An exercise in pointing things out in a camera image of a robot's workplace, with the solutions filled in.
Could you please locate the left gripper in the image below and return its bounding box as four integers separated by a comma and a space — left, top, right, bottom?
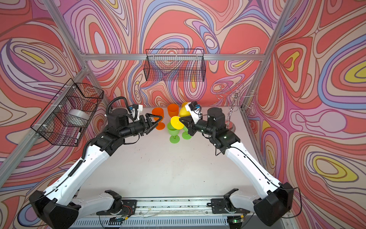
118, 114, 162, 141

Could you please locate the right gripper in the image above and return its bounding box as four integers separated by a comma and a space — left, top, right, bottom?
179, 115, 215, 137

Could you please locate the yellow wine glass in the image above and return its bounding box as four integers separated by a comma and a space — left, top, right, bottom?
168, 102, 190, 130

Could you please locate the green wine glass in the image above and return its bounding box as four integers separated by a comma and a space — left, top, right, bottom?
182, 127, 192, 140
167, 123, 180, 144

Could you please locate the orange wine glass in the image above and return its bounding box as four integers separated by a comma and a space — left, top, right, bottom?
152, 107, 165, 130
167, 104, 180, 117

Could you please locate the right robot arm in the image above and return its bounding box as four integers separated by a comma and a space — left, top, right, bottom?
179, 103, 294, 226

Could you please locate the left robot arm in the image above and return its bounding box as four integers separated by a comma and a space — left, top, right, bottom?
29, 96, 163, 229

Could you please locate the chrome wine glass rack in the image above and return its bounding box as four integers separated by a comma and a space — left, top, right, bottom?
216, 82, 255, 133

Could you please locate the silver tape roll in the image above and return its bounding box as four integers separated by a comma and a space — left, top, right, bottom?
66, 109, 90, 127

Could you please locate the black marker pen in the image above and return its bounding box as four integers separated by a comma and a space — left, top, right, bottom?
74, 129, 82, 146

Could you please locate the back black wire basket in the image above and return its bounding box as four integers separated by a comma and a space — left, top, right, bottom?
144, 48, 206, 82

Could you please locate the black wire basket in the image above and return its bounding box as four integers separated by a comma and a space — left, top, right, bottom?
30, 79, 104, 147
144, 48, 206, 82

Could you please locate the left black wire basket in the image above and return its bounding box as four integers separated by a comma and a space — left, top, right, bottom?
30, 79, 104, 147

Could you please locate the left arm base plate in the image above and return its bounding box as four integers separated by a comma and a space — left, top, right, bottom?
96, 199, 137, 216

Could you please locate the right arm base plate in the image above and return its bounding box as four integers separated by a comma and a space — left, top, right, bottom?
206, 198, 250, 215

